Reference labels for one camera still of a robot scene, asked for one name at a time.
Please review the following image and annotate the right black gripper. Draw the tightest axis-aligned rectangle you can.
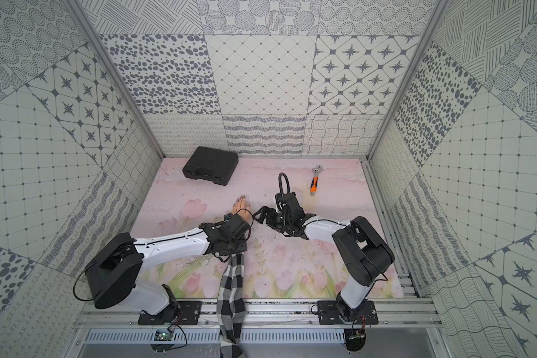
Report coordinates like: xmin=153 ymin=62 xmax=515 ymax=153
xmin=252 ymin=206 xmax=292 ymax=234

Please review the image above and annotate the black white plaid sleeve forearm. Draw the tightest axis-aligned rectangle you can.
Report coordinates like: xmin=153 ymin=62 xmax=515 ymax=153
xmin=216 ymin=253 xmax=246 ymax=358

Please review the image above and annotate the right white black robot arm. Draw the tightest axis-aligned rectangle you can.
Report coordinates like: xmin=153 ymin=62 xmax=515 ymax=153
xmin=252 ymin=192 xmax=395 ymax=322

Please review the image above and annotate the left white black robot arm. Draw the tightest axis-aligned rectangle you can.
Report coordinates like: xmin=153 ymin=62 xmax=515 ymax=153
xmin=84 ymin=214 xmax=251 ymax=325

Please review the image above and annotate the mannequin hand with long nails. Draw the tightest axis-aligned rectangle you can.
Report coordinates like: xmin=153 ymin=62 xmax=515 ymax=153
xmin=231 ymin=195 xmax=251 ymax=221

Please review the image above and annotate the orange black adjustable wrench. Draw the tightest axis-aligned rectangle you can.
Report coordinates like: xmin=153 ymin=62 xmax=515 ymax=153
xmin=310 ymin=165 xmax=323 ymax=196

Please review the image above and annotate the black plastic tool case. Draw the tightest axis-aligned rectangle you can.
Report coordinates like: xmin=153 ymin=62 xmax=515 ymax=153
xmin=182 ymin=146 xmax=239 ymax=186

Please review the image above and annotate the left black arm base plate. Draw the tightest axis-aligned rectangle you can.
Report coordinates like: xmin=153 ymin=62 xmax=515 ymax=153
xmin=138 ymin=301 xmax=202 ymax=325

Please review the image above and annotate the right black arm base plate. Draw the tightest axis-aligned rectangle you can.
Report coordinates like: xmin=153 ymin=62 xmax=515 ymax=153
xmin=316 ymin=300 xmax=379 ymax=325

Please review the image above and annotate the left circuit board with cables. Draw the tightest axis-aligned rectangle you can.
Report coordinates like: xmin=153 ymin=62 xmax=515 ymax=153
xmin=150 ymin=313 xmax=188 ymax=354

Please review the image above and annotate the circuit board with cables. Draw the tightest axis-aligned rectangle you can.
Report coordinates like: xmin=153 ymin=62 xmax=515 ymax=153
xmin=150 ymin=313 xmax=188 ymax=354
xmin=344 ymin=315 xmax=366 ymax=353

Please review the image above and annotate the aluminium rail frame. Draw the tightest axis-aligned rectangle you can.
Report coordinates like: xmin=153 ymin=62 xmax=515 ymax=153
xmin=74 ymin=298 xmax=443 ymax=328

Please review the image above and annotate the right circuit board with cables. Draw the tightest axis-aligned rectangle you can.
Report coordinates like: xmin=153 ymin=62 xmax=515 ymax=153
xmin=344 ymin=315 xmax=366 ymax=353

